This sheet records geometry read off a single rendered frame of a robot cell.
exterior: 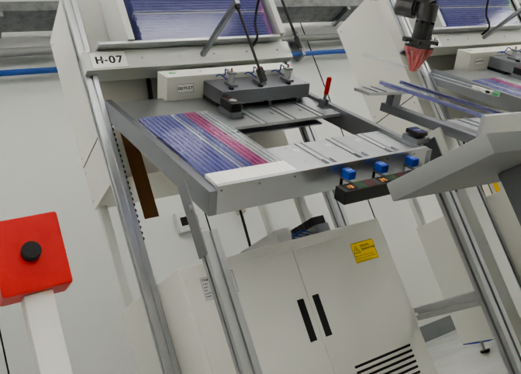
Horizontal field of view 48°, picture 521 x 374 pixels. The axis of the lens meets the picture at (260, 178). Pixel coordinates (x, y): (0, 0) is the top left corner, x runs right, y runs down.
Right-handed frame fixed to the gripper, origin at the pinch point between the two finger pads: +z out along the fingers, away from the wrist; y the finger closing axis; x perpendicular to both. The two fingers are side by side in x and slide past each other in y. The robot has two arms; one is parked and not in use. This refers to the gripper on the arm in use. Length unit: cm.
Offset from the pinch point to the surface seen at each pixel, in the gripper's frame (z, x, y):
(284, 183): 25, 17, 61
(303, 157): 23, 7, 46
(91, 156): 50, -73, 70
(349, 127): 22.3, -11.7, 10.0
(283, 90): 15.6, -33.4, 21.6
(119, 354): 173, -109, 33
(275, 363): 74, 22, 57
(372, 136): 19.6, 3.8, 16.6
